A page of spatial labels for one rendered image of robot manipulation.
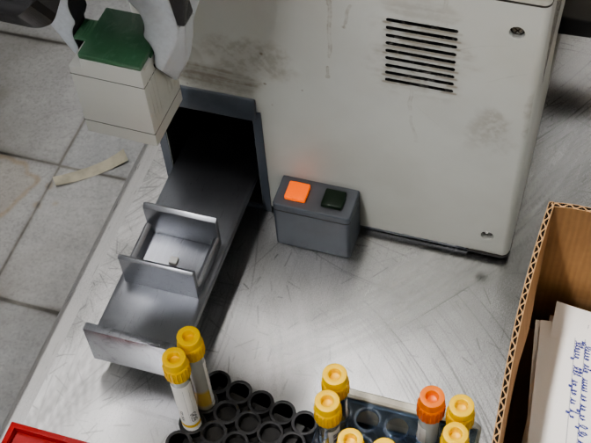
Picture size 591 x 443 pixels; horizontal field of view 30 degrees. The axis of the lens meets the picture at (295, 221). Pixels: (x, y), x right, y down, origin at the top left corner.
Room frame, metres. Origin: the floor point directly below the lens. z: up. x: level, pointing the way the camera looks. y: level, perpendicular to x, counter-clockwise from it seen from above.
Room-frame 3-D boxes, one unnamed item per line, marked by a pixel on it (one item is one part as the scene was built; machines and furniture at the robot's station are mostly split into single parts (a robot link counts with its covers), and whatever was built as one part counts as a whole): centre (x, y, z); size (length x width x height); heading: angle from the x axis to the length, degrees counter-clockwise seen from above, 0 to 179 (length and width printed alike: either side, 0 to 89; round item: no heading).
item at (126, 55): (0.46, 0.09, 1.14); 0.05 x 0.04 x 0.01; 67
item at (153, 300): (0.48, 0.08, 0.92); 0.21 x 0.07 x 0.05; 159
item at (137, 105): (0.46, 0.09, 1.11); 0.05 x 0.04 x 0.06; 67
